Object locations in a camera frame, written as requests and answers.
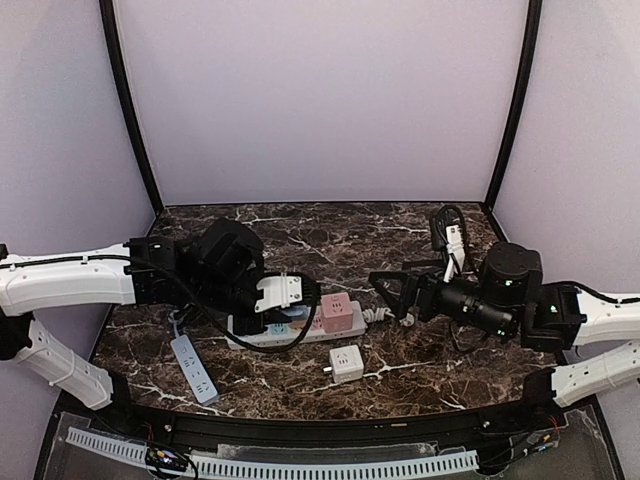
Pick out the small pink charger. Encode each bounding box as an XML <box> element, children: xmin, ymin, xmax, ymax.
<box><xmin>288</xmin><ymin>318</ymin><xmax>313</xmax><ymax>331</ymax></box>

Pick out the white multicolour power strip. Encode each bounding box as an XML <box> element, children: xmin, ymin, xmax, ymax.
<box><xmin>237</xmin><ymin>301</ymin><xmax>367</xmax><ymax>347</ymax></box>

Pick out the pink cube socket adapter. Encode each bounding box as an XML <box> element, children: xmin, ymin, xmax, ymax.
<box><xmin>320</xmin><ymin>292</ymin><xmax>353</xmax><ymax>333</ymax></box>

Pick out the white cube socket adapter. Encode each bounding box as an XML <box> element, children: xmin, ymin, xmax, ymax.
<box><xmin>323</xmin><ymin>345</ymin><xmax>364</xmax><ymax>384</ymax></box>

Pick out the small blue charger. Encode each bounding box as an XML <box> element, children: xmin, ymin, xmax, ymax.
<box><xmin>281</xmin><ymin>305</ymin><xmax>310</xmax><ymax>321</ymax></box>

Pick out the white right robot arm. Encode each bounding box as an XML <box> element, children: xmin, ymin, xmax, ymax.
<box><xmin>369</xmin><ymin>242</ymin><xmax>639</xmax><ymax>407</ymax></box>

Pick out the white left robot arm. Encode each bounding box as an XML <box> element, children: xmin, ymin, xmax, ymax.
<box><xmin>1</xmin><ymin>219</ymin><xmax>295</xmax><ymax>411</ymax></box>

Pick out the blue small power strip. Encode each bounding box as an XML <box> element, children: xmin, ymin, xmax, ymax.
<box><xmin>170</xmin><ymin>335</ymin><xmax>219</xmax><ymax>406</ymax></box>

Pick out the white strip cord with plug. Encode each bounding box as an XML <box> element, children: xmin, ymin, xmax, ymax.
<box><xmin>362</xmin><ymin>305</ymin><xmax>416</xmax><ymax>327</ymax></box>

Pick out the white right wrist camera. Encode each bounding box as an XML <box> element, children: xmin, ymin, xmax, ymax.
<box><xmin>443</xmin><ymin>225</ymin><xmax>466</xmax><ymax>283</ymax></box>

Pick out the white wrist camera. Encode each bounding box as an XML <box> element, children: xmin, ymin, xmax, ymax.
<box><xmin>443</xmin><ymin>225</ymin><xmax>466</xmax><ymax>283</ymax></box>
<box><xmin>254</xmin><ymin>273</ymin><xmax>304</xmax><ymax>313</ymax></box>

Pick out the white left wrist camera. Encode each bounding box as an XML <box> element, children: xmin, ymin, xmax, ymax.
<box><xmin>254</xmin><ymin>273</ymin><xmax>304</xmax><ymax>313</ymax></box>

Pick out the light blue coiled power cable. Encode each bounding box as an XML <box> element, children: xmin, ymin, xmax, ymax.
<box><xmin>167</xmin><ymin>307</ymin><xmax>189</xmax><ymax>341</ymax></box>

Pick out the black front frame rail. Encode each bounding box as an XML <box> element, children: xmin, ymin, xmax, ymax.
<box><xmin>55</xmin><ymin>393</ymin><xmax>571</xmax><ymax>451</ymax></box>

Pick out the white slotted cable duct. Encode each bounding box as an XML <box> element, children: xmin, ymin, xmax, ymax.
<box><xmin>65</xmin><ymin>427</ymin><xmax>479</xmax><ymax>479</ymax></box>

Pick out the black right frame post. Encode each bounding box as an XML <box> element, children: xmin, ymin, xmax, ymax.
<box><xmin>483</xmin><ymin>0</ymin><xmax>543</xmax><ymax>212</ymax></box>

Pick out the black frame post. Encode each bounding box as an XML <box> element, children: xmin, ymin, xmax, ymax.
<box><xmin>98</xmin><ymin>0</ymin><xmax>164</xmax><ymax>216</ymax></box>
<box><xmin>483</xmin><ymin>0</ymin><xmax>543</xmax><ymax>212</ymax></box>

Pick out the black left frame post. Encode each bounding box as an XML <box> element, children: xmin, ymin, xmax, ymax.
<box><xmin>98</xmin><ymin>0</ymin><xmax>164</xmax><ymax>216</ymax></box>

